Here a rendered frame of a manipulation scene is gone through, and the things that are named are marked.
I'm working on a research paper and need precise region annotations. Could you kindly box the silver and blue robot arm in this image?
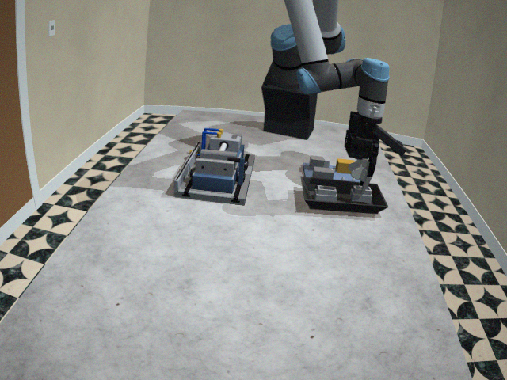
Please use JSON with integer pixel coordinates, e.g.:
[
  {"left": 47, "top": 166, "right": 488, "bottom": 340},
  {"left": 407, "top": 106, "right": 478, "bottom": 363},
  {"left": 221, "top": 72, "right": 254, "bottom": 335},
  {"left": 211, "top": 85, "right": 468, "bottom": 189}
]
[{"left": 270, "top": 0, "right": 406, "bottom": 156}]

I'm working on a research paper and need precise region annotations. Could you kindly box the yellow block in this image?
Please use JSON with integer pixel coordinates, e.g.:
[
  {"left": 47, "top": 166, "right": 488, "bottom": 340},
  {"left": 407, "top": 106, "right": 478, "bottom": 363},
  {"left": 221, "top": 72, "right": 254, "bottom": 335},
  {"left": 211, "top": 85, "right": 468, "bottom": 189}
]
[{"left": 335, "top": 158, "right": 354, "bottom": 174}]

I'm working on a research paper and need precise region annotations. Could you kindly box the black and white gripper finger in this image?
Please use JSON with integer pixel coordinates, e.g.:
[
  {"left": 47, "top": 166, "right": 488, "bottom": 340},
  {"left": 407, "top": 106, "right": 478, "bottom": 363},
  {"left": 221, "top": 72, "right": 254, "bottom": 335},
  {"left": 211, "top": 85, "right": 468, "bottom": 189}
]
[
  {"left": 351, "top": 149, "right": 378, "bottom": 194},
  {"left": 348, "top": 159, "right": 364, "bottom": 186}
]

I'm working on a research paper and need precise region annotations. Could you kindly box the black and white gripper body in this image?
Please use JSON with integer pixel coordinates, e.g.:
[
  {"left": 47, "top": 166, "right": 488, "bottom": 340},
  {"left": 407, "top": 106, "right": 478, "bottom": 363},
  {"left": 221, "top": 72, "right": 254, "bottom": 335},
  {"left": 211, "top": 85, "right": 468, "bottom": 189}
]
[{"left": 345, "top": 112, "right": 383, "bottom": 160}]

